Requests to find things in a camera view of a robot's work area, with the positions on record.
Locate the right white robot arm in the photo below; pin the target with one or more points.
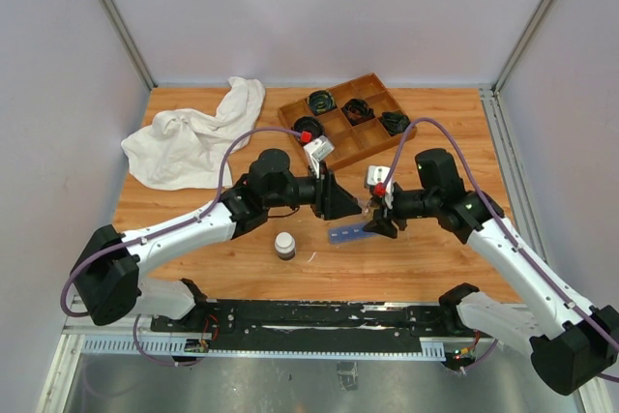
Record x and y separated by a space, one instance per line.
566 338

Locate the blue weekly pill organizer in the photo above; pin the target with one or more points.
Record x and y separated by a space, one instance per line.
348 233

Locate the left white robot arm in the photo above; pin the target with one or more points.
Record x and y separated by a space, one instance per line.
110 275

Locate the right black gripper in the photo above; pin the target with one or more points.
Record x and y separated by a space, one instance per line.
384 225

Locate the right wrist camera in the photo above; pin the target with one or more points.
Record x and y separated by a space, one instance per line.
380 184

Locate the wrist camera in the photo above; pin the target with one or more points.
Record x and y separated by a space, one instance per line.
380 184
316 151

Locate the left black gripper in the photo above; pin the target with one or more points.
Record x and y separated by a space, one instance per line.
331 201

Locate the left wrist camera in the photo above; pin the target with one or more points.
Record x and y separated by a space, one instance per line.
316 151

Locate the wooden compartment tray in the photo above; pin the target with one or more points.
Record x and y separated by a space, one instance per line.
352 143

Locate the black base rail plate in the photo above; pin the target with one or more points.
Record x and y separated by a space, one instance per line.
313 326

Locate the white crumpled cloth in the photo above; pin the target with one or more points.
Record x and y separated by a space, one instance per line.
183 148

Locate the white cap dark bottle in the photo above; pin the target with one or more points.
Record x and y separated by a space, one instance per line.
285 246

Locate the rolled belt middle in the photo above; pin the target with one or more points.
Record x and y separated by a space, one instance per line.
357 111

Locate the rolled belt back left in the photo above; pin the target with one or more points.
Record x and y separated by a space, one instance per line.
320 102

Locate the clear jar of pills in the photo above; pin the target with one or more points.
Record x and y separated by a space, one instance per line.
368 214

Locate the rolled belt right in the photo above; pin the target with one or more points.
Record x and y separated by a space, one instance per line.
394 122

